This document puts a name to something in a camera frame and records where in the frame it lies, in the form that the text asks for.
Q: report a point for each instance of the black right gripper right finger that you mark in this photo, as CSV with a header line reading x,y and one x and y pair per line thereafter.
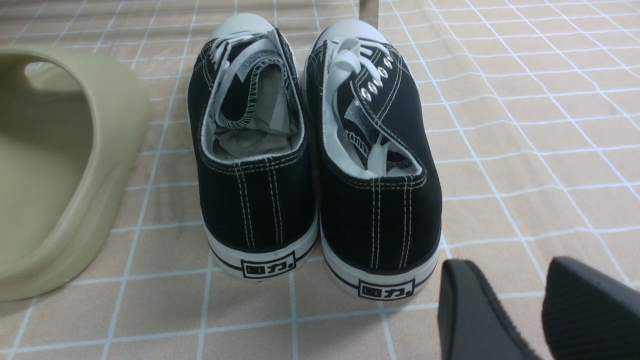
x,y
588,315

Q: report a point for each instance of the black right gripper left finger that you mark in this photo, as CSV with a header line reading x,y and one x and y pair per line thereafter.
x,y
472,323

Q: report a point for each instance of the right black canvas sneaker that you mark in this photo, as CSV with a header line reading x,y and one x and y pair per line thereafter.
x,y
380,193

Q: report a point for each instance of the black canvas sneaker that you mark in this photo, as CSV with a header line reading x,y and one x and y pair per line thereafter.
x,y
254,162
380,193

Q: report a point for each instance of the left black canvas sneaker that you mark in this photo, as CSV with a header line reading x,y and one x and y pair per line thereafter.
x,y
254,162

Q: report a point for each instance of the right green slipper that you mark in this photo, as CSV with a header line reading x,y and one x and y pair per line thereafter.
x,y
72,123

